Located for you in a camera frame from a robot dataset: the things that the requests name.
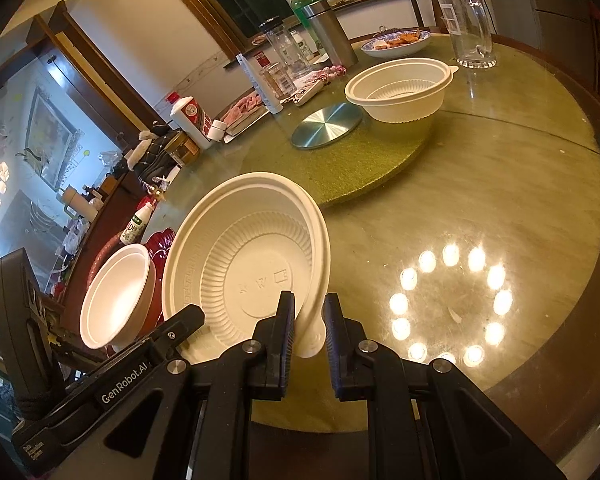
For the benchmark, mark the blue and white carton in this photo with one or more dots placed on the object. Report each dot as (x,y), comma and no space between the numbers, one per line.
(262,87)

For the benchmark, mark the clear bottle with black cap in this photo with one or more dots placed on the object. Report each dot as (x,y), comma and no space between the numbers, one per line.
(287,50)

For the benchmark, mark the blue and white porcelain bowl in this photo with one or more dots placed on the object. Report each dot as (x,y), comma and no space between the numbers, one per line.
(400,52)

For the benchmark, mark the small white cup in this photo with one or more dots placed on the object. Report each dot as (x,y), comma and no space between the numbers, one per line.
(217,130)

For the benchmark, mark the fried food pieces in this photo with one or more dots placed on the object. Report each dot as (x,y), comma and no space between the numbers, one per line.
(405,38)

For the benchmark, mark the tray of sliced meat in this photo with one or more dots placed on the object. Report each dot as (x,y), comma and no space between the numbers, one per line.
(242,107)

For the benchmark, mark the pink patterned wrapper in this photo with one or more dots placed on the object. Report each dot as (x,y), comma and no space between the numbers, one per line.
(327,72)

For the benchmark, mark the red glass scalloped plate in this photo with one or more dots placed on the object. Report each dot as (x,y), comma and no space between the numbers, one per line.
(157,247)

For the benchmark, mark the white smooth foam bowl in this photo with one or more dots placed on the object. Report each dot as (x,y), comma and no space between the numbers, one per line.
(112,295)

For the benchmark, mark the green plastic soda bottle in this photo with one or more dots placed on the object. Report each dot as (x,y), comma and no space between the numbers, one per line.
(300,5)

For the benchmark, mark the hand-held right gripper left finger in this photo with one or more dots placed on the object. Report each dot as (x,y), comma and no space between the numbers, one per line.
(286,340)

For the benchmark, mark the black jacket with fur trim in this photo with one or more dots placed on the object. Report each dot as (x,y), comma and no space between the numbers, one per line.
(155,160)

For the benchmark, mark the white liquor bottle red cap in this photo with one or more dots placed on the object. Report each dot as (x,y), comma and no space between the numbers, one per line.
(192,120)

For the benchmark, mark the green round turntable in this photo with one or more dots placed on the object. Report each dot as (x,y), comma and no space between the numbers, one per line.
(370,160)

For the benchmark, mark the white ribbed plastic bowl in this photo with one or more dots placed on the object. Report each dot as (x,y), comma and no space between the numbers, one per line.
(250,260)
(400,105)

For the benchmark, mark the round metal turntable disc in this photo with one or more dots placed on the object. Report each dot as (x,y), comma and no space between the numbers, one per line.
(325,127)

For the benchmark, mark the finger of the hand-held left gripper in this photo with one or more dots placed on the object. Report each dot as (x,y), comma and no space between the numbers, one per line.
(180,327)

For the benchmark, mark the stainless steel thermos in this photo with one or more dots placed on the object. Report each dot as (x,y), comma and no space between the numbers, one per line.
(330,35)

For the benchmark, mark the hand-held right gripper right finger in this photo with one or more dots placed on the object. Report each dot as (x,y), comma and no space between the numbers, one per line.
(331,345)

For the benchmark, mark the cream thermos flask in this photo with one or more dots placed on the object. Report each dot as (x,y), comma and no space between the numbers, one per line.
(77,202)

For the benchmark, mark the clear glass pitcher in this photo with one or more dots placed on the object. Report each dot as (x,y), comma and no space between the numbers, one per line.
(467,30)

